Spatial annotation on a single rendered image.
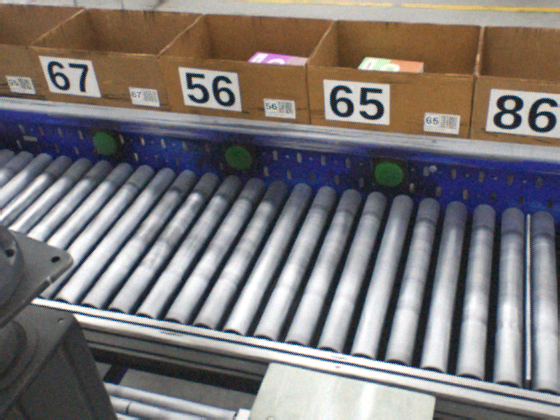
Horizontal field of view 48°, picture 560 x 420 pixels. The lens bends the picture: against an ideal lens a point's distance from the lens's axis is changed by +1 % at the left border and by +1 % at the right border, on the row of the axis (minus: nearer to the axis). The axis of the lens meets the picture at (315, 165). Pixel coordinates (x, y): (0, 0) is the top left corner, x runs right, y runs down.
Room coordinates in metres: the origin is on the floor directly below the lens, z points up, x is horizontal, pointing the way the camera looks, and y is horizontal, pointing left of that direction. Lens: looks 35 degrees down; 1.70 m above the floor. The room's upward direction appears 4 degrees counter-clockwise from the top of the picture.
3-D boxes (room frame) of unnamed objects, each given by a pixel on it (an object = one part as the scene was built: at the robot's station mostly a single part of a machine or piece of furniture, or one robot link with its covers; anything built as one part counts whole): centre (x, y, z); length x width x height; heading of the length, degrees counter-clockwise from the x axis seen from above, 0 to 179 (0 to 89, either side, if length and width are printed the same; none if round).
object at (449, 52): (1.43, -0.23, 0.96); 0.39 x 0.29 x 0.17; 72
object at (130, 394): (0.69, 0.30, 0.74); 0.28 x 0.02 x 0.02; 71
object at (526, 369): (0.89, -0.41, 0.70); 0.46 x 0.01 x 0.09; 162
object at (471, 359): (0.92, -0.32, 0.72); 0.52 x 0.05 x 0.05; 162
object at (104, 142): (1.46, 0.57, 0.81); 0.07 x 0.01 x 0.07; 72
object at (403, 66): (1.49, -0.21, 0.92); 0.16 x 0.11 x 0.07; 67
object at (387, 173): (1.22, -0.17, 0.81); 0.07 x 0.01 x 0.07; 72
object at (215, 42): (1.55, 0.15, 0.96); 0.39 x 0.29 x 0.17; 72
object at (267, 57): (1.58, 0.09, 0.92); 0.16 x 0.11 x 0.07; 65
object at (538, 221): (0.88, -0.44, 0.72); 0.52 x 0.05 x 0.05; 162
